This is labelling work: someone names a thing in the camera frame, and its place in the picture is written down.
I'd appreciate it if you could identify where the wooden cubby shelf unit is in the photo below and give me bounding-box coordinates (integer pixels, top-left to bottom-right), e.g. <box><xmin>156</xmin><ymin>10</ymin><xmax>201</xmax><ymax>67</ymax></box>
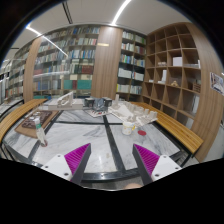
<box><xmin>140</xmin><ymin>23</ymin><xmax>224</xmax><ymax>161</ymax></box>

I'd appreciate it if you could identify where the red bottle cap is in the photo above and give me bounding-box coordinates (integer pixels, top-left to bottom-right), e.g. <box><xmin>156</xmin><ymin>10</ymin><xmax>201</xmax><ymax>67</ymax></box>
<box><xmin>138</xmin><ymin>130</ymin><xmax>146</xmax><ymax>136</ymax></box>

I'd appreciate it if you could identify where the brown architectural model board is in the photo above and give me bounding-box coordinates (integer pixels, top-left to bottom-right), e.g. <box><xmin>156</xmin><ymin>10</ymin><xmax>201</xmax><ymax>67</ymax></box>
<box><xmin>14</xmin><ymin>110</ymin><xmax>60</xmax><ymax>139</ymax></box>

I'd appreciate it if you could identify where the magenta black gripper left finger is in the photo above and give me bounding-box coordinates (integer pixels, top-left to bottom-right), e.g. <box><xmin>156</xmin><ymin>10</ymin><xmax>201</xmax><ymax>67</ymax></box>
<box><xmin>41</xmin><ymin>142</ymin><xmax>92</xmax><ymax>186</ymax></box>

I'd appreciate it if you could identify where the white paper cup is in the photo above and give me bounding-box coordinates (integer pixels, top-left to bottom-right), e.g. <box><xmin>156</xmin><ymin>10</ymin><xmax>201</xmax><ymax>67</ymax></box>
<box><xmin>122</xmin><ymin>122</ymin><xmax>135</xmax><ymax>135</ymax></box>

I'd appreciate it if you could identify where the white city model right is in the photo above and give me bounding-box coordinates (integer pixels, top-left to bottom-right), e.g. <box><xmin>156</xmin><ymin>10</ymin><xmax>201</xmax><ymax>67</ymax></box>
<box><xmin>109</xmin><ymin>95</ymin><xmax>157</xmax><ymax>127</ymax></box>

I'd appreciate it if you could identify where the wooden bench right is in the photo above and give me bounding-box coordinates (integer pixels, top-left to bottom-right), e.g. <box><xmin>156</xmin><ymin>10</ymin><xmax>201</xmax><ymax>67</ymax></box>
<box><xmin>134</xmin><ymin>102</ymin><xmax>203</xmax><ymax>154</ymax></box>

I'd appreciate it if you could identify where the white building model left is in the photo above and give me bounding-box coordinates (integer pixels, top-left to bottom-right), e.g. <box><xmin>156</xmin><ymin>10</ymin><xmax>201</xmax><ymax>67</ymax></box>
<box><xmin>38</xmin><ymin>92</ymin><xmax>83</xmax><ymax>111</ymax></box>

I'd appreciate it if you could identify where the clear plastic water bottle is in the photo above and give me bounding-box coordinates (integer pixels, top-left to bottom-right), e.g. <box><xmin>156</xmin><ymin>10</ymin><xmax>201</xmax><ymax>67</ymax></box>
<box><xmin>34</xmin><ymin>117</ymin><xmax>48</xmax><ymax>147</ymax></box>

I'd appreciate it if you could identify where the wooden bench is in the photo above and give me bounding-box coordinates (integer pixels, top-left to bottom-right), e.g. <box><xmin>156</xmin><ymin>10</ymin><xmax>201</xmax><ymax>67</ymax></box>
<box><xmin>134</xmin><ymin>102</ymin><xmax>203</xmax><ymax>154</ymax></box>
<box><xmin>0</xmin><ymin>99</ymin><xmax>45</xmax><ymax>143</ymax></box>

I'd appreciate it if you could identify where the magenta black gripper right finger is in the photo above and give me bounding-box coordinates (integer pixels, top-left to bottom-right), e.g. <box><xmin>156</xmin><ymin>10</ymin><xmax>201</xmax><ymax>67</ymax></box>
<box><xmin>131</xmin><ymin>143</ymin><xmax>183</xmax><ymax>186</ymax></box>

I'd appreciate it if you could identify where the dark glass building model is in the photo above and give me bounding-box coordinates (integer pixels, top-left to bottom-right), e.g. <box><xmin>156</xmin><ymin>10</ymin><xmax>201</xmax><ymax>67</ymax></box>
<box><xmin>84</xmin><ymin>97</ymin><xmax>112</xmax><ymax>112</ymax></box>

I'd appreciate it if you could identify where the poster on right wall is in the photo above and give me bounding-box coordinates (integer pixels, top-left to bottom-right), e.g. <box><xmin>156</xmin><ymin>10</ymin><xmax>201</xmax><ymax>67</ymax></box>
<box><xmin>210</xmin><ymin>72</ymin><xmax>224</xmax><ymax>96</ymax></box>

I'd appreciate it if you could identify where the bookshelf wall with books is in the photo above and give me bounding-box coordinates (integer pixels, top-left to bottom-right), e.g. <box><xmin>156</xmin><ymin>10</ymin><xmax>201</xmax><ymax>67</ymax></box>
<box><xmin>0</xmin><ymin>25</ymin><xmax>146</xmax><ymax>101</ymax></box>

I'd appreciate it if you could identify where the wooden bench left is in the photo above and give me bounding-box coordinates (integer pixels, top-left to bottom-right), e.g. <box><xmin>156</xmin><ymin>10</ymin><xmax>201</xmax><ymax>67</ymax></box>
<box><xmin>0</xmin><ymin>99</ymin><xmax>45</xmax><ymax>143</ymax></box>

